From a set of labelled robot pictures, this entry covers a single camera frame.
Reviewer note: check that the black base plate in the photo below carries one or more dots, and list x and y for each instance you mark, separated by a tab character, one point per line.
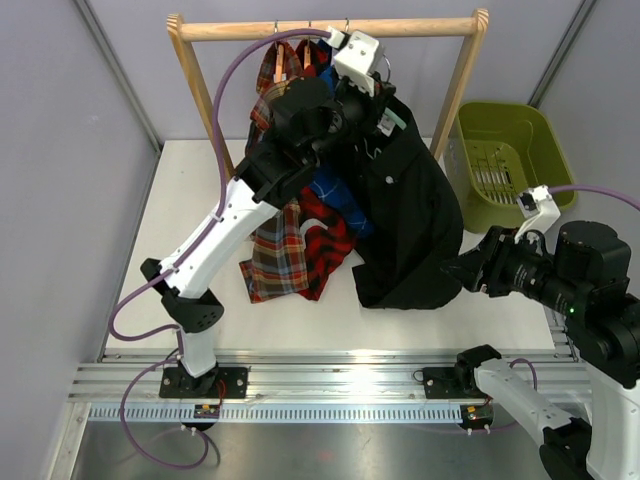
223	382
440	384

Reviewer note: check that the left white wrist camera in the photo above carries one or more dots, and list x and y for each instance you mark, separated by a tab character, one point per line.
357	57

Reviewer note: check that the red black plaid shirt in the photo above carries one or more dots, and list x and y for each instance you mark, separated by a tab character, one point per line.
327	241

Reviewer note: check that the brown plaid shirt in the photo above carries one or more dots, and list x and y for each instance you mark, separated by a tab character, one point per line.
277	266

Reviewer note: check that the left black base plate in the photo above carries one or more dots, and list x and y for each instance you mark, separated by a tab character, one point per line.
223	382

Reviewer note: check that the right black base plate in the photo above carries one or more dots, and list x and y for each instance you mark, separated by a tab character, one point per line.
440	384

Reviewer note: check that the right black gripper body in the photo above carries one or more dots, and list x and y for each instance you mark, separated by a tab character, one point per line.
502	247

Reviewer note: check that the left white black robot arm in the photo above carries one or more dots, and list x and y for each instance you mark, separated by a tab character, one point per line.
309	120

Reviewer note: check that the wooden clothes rack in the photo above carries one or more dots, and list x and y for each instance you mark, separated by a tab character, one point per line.
183	35

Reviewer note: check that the aluminium mounting rail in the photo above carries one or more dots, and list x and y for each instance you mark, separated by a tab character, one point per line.
336	387

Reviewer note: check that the wooden hanger of brown shirt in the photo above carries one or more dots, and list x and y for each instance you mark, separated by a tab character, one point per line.
280	72

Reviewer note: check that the green plastic basket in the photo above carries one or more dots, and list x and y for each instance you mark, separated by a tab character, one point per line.
496	151

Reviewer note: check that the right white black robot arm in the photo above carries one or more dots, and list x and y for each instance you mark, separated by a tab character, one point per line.
585	280

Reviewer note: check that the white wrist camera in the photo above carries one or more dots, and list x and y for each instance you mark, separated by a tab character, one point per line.
539	210
357	57

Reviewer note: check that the wooden hanger of red shirt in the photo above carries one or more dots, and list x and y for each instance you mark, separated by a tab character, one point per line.
308	57

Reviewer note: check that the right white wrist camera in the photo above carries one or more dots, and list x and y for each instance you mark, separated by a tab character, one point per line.
539	210

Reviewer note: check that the blue plaid shirt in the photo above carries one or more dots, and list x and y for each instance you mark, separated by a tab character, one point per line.
326	184

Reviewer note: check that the mint green hanger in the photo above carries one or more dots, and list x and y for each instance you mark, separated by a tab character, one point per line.
390	123

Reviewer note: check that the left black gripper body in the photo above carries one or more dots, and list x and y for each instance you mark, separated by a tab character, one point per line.
357	106

